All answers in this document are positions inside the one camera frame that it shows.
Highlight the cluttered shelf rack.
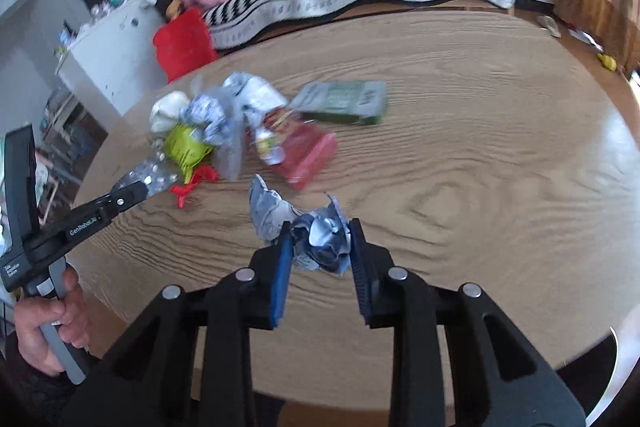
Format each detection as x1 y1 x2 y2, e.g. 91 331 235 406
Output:
35 87 108 228

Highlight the white plastic bag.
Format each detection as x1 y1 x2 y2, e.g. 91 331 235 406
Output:
150 91 191 135

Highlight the green packet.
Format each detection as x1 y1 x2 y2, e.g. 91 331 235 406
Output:
289 80 388 126

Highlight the white cabinet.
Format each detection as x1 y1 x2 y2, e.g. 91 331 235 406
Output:
54 0 173 118

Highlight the white paper scrap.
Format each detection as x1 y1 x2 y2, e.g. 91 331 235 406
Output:
565 24 603 48

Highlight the person's left hand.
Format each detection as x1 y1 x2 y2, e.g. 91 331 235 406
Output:
12 268 93 377

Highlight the red ribbon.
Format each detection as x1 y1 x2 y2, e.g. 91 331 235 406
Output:
171 166 220 208

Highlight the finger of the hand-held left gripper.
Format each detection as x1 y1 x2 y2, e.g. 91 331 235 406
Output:
97 182 149 220

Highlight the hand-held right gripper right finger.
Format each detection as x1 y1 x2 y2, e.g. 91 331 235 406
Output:
347 218 588 427

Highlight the yellow-green snack packet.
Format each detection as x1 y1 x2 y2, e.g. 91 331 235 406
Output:
162 123 215 182

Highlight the silver blister pack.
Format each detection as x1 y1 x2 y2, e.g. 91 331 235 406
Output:
112 152 178 198

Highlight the beige slipper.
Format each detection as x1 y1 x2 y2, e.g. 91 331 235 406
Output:
537 14 563 38

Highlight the person's left forearm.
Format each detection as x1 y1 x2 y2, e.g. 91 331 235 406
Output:
0 332 81 427

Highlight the red snack packet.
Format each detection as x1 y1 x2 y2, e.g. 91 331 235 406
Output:
262 107 338 190

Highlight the clear plastic bag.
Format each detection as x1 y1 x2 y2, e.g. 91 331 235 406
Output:
192 77 251 182

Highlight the red plastic chair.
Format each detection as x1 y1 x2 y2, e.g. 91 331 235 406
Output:
152 7 219 85

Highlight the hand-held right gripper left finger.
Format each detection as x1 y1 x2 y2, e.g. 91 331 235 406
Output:
60 219 293 427

